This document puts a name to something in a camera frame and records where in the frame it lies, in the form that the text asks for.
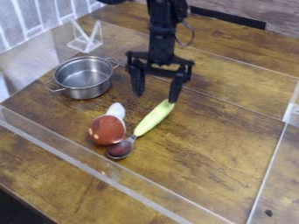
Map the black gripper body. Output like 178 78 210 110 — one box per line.
125 51 194 82

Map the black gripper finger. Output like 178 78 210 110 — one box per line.
168 73 184 103
129 66 145 97

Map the red cap toy mushroom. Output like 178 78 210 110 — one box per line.
88 102 126 146

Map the yellow handled metal spoon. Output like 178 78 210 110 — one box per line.
106 100 174 159

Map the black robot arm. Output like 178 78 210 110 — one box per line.
125 0 194 103

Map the silver metal pot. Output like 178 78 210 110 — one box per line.
45 55 120 100

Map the clear acrylic stand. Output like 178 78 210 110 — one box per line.
66 20 104 53

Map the clear acrylic front barrier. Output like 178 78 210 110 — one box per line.
0 106 233 224

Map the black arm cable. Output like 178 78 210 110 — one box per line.
172 18 196 47

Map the black wall strip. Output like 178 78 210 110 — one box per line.
190 6 266 30

